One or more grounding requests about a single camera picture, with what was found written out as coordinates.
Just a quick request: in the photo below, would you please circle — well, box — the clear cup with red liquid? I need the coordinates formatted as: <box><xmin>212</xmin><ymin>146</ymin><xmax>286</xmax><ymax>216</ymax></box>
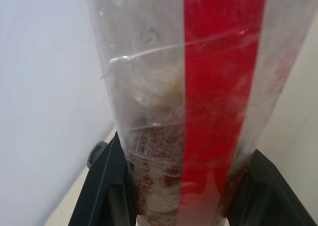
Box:
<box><xmin>84</xmin><ymin>0</ymin><xmax>315</xmax><ymax>226</ymax></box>

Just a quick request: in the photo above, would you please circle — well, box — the dark grey round cap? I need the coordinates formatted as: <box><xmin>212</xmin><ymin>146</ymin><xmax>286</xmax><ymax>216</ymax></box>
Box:
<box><xmin>86</xmin><ymin>141</ymin><xmax>108</xmax><ymax>169</ymax></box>

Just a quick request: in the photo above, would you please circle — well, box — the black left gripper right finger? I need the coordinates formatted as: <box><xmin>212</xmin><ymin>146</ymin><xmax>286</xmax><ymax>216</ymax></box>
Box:
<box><xmin>228</xmin><ymin>148</ymin><xmax>303</xmax><ymax>226</ymax></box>

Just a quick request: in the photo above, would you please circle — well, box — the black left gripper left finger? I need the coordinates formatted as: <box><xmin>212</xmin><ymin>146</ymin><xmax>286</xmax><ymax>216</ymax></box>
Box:
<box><xmin>71</xmin><ymin>131</ymin><xmax>138</xmax><ymax>226</ymax></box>

